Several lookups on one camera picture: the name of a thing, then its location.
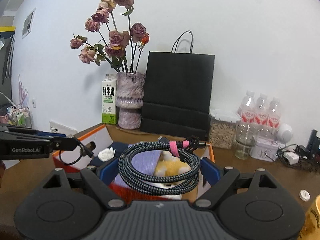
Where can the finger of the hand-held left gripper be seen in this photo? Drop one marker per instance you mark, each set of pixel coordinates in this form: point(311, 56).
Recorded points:
point(50, 133)
point(65, 143)

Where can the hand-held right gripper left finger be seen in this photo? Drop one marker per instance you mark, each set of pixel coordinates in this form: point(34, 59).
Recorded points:
point(110, 170)

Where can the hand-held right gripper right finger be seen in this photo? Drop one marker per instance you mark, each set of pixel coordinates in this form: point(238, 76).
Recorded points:
point(210, 171)

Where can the red cardboard box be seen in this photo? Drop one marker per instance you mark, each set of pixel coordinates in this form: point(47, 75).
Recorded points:
point(100, 135)

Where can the wooden desktop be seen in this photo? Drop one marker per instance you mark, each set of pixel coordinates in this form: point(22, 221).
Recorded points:
point(262, 180)

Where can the crumpled white tissue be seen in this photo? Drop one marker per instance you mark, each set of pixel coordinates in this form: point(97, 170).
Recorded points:
point(106, 153)

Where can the navy pouch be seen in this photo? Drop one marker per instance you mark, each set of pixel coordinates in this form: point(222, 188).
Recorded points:
point(120, 150)

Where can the purple knit pouch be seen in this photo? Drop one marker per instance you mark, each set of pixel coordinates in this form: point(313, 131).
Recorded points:
point(142, 162)

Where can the rack of small bottles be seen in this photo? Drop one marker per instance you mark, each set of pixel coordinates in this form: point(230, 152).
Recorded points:
point(17, 116)

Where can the yellow white plush toy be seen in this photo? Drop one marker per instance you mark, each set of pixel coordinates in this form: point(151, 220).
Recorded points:
point(170, 167)

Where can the clear container of pellets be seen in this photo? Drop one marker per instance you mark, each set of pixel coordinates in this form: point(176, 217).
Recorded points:
point(222, 132)

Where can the empty glass jar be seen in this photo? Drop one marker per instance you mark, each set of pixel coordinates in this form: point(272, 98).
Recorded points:
point(245, 142)

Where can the green white milk carton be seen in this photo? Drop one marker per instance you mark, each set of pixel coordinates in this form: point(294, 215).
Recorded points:
point(109, 100)

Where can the clear water bottle red label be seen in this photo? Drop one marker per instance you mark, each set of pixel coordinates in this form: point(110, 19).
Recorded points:
point(246, 112)
point(274, 116)
point(262, 113)

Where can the purple marbled vase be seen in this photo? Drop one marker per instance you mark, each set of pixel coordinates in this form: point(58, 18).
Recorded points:
point(130, 97)

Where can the white charger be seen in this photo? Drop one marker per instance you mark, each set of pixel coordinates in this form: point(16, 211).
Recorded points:
point(292, 158)

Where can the black paper bag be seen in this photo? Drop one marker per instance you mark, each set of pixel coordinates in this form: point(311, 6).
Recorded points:
point(177, 87)

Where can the white flat cap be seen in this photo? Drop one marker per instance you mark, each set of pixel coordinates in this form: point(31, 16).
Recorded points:
point(305, 195)

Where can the yellow bear mug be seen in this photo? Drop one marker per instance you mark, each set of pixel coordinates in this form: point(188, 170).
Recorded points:
point(313, 220)

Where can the dried pink roses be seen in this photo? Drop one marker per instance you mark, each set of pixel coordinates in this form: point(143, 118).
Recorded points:
point(117, 40)

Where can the white wall outlet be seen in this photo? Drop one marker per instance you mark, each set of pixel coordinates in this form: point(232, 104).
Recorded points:
point(34, 102)

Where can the purple wall decal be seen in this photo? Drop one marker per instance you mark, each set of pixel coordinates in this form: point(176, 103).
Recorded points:
point(23, 92)

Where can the white round camera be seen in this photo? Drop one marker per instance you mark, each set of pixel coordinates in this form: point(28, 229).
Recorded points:
point(284, 132)

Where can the wall poster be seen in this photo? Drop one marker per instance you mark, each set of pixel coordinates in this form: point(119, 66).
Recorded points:
point(28, 22)

